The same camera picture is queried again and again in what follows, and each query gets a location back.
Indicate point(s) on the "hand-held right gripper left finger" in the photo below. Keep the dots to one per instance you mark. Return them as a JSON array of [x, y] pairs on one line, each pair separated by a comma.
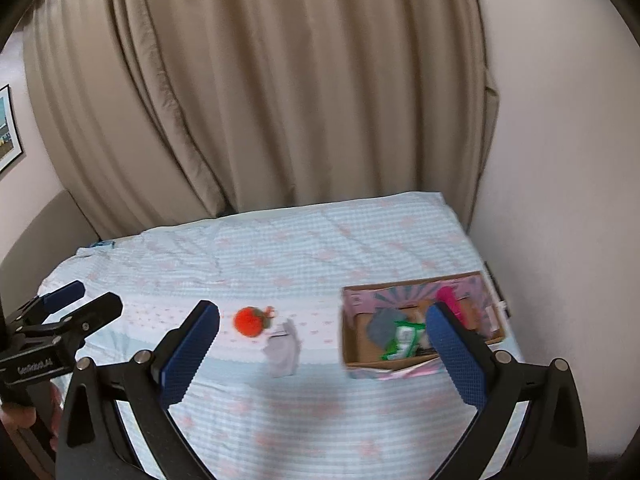
[[185, 360]]

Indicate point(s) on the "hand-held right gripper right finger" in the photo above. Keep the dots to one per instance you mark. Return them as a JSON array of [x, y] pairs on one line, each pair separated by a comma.
[[457, 355]]

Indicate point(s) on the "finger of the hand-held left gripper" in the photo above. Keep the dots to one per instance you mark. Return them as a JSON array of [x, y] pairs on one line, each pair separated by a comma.
[[62, 296], [97, 310]]

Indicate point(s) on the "pink cube toy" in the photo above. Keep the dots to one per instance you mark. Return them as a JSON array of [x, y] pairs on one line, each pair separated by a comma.
[[452, 302]]

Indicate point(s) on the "green white soft toy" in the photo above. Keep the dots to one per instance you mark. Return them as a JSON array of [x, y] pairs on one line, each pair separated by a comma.
[[402, 337]]

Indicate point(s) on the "orange plush ball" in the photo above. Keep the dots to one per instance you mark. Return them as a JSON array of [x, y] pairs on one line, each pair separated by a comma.
[[249, 322]]

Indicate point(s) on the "grey sock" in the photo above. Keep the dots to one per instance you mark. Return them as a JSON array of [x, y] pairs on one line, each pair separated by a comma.
[[382, 327]]

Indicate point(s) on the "white cloth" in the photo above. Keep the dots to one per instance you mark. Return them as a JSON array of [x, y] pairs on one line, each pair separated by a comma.
[[282, 352]]

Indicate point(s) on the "printed cardboard box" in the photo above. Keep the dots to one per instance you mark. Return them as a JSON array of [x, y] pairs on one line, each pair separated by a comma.
[[360, 347]]

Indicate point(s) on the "person's left hand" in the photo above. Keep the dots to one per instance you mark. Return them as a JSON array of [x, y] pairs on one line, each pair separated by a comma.
[[17, 416]]

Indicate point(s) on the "small blue item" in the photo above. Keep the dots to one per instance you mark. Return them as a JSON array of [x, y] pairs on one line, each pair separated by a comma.
[[102, 244]]

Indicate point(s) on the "grey padded headboard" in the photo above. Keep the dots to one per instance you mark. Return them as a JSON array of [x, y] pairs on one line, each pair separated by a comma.
[[45, 225]]

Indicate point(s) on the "beige curtain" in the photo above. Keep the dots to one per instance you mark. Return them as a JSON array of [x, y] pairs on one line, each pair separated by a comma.
[[280, 85]]

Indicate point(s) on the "framed wall picture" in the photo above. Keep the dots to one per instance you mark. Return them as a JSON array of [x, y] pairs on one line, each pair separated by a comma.
[[7, 130]]

